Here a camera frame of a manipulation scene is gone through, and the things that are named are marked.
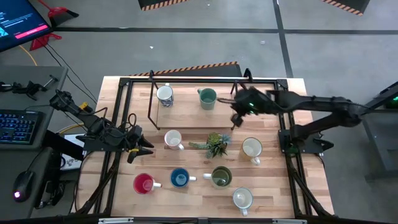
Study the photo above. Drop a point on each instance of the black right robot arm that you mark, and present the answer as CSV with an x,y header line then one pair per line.
x,y
326,104

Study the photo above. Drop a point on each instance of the black hazard striped base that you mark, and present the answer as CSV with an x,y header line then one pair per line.
x,y
345,5
192,70
161,3

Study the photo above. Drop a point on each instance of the white mug olive green interior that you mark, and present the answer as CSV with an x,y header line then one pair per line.
x,y
221,177

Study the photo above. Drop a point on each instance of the black aluminium table frame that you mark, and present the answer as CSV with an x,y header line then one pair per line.
x,y
186,80

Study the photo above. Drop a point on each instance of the sage green mug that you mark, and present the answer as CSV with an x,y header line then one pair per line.
x,y
207,98

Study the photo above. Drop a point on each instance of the artificial succulent plant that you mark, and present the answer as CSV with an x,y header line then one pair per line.
x,y
214,144

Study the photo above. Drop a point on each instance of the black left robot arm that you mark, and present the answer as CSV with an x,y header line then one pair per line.
x,y
93,124

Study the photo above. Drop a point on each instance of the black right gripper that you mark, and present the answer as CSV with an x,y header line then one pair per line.
x,y
252,102

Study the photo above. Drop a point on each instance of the white printed paper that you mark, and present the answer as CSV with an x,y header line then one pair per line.
x,y
73,155

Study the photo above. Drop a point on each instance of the red mug with white stripe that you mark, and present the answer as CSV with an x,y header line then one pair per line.
x,y
144,183

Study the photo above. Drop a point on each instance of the black computer monitor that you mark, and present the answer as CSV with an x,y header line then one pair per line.
x,y
18,21

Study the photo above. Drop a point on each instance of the black metal wooden mug rack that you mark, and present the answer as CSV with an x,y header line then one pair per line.
x,y
186,115

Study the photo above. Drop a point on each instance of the grey side desk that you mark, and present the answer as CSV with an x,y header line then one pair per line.
x,y
31,73

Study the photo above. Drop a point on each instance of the red stand foot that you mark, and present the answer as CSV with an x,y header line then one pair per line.
x,y
59,11
45,40

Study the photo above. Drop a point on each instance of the silver bracket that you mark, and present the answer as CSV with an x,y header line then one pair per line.
x,y
289,221
115,220

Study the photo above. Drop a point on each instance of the blue mug with white stripe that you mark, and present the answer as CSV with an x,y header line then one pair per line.
x,y
179,177

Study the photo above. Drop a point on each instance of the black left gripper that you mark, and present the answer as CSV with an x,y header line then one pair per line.
x,y
135,137

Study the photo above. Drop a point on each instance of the black computer mouse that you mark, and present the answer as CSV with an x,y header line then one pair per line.
x,y
22,186

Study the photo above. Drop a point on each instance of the black backlit keyboard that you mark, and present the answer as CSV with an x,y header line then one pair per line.
x,y
17,126

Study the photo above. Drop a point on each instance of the white mug blue floral print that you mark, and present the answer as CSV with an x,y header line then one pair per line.
x,y
164,96

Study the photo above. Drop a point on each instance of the black clamp tool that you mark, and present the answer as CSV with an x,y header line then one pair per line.
x,y
25,88

